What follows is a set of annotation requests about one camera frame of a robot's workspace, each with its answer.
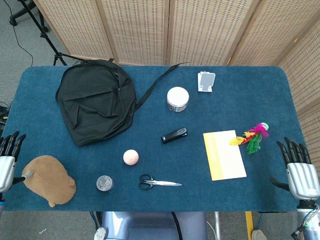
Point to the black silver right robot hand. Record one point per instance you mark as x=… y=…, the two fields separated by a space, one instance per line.
x=302 y=180

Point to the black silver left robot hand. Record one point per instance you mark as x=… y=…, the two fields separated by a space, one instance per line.
x=6 y=167

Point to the black stapler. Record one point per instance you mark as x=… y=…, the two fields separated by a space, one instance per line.
x=174 y=135

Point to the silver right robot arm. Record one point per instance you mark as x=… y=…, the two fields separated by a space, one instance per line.
x=308 y=220

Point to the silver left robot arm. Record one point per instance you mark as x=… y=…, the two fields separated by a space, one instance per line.
x=1 y=203

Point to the colourful feather shuttlecock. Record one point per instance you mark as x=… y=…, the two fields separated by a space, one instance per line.
x=255 y=140

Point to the yellow white booklet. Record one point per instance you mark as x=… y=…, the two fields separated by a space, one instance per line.
x=225 y=157

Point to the clear tub of binder clips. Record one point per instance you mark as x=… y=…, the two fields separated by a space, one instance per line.
x=177 y=98

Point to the brown fabric cap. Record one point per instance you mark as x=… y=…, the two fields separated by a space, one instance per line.
x=50 y=181

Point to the grey shoe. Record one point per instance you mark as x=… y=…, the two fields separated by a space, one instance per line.
x=260 y=235

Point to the yellow floor strip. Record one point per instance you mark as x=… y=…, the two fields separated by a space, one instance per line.
x=248 y=225

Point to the small clear paper clip jar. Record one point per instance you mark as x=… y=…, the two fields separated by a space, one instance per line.
x=104 y=183

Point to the black fabric backpack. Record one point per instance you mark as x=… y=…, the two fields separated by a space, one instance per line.
x=95 y=100

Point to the pale pink ball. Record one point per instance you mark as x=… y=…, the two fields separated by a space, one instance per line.
x=130 y=157

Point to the blue table mat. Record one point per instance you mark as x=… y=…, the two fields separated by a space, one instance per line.
x=175 y=160

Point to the black tripod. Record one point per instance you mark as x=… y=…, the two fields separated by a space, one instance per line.
x=50 y=42

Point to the white phone stand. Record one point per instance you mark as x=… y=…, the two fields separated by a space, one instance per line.
x=206 y=81

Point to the black office chair base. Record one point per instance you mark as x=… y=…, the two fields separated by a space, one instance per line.
x=27 y=15

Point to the grey blue robot torso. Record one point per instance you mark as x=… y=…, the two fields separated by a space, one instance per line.
x=150 y=226

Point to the woven wooden folding screen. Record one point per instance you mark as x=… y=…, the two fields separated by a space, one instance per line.
x=200 y=30

